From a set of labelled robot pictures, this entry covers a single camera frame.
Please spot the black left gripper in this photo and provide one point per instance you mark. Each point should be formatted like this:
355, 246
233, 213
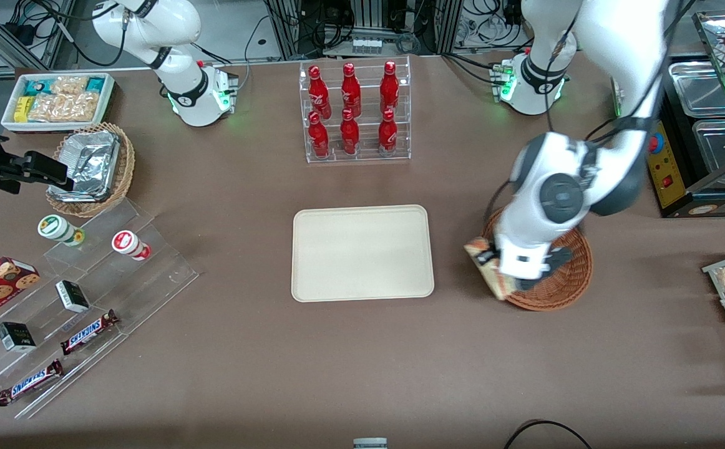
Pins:
486, 255

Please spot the triangular sandwich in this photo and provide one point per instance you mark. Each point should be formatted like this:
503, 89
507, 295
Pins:
493, 277

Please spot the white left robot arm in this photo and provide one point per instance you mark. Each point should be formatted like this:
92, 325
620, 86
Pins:
612, 37

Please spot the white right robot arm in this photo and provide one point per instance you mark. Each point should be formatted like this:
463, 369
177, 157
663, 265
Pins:
175, 25

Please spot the brown round wicker basket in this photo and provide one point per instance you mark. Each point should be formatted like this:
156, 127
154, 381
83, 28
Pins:
568, 287

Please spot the light wicker basket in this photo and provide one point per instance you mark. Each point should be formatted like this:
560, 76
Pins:
126, 168

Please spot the beige plastic tray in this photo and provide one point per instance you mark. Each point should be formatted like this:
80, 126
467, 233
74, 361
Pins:
362, 252

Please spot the white rectangular snack bin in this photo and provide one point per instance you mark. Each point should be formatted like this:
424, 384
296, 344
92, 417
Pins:
10, 118

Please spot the green lid yogurt cup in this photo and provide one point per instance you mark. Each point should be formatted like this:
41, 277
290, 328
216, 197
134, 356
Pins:
57, 227

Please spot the yellow snack box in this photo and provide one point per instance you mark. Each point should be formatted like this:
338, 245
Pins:
22, 109

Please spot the aluminium foil container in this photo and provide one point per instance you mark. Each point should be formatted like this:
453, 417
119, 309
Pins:
91, 162

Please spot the large clear cracker bag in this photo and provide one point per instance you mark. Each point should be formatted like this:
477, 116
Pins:
63, 107

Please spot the teal snack packet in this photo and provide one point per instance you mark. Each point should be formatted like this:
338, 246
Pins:
95, 83
37, 86

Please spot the small clear cracker bag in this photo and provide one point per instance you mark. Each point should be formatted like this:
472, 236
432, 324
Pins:
69, 84

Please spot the red lid yogurt cup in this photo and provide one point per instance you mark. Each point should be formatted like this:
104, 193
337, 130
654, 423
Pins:
128, 243

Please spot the small black carton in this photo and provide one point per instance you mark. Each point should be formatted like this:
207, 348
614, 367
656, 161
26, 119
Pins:
16, 337
72, 296

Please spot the red cola bottle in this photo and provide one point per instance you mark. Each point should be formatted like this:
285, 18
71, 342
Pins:
387, 135
319, 93
318, 138
350, 92
389, 87
349, 136

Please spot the clear acrylic stepped shelf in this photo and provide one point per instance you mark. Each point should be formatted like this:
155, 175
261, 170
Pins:
150, 284

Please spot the clear acrylic bottle rack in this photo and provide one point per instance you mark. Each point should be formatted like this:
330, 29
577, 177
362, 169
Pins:
365, 153

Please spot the snickers chocolate bar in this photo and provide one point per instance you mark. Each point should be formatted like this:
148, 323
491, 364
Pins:
30, 381
88, 332

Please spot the black hot food display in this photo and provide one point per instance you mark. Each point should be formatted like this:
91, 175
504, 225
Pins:
665, 181

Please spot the grey white device edge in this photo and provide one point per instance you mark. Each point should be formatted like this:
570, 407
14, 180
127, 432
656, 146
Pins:
370, 443

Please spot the grey power strip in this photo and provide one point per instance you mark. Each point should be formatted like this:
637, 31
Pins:
365, 45

